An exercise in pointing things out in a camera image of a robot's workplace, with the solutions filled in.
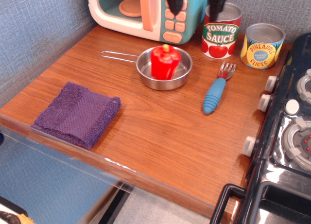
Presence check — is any blue handled toy fork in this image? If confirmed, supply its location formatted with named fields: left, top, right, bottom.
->
left=203, top=62, right=236, bottom=114

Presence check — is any black toy stove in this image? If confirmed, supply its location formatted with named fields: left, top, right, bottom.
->
left=210, top=33, right=311, bottom=224

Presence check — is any pineapple slices can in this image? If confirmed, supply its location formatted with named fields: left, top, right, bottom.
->
left=240, top=23, right=285, bottom=69

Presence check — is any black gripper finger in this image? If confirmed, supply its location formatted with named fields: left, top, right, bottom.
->
left=167, top=0, right=183, bottom=15
left=208, top=0, right=226, bottom=22

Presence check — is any toy microwave oven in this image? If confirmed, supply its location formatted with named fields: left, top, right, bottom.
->
left=88, top=0, right=207, bottom=45

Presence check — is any small steel pot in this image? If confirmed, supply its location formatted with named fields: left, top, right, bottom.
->
left=100, top=47, right=193, bottom=91

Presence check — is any purple folded towel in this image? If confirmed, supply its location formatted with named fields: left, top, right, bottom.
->
left=31, top=82, right=121, bottom=149

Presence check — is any tomato sauce can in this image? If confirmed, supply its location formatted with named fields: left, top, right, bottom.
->
left=201, top=3, right=242, bottom=59

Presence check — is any red toy bell pepper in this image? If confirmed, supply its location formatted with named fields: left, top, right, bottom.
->
left=151, top=44, right=181, bottom=80

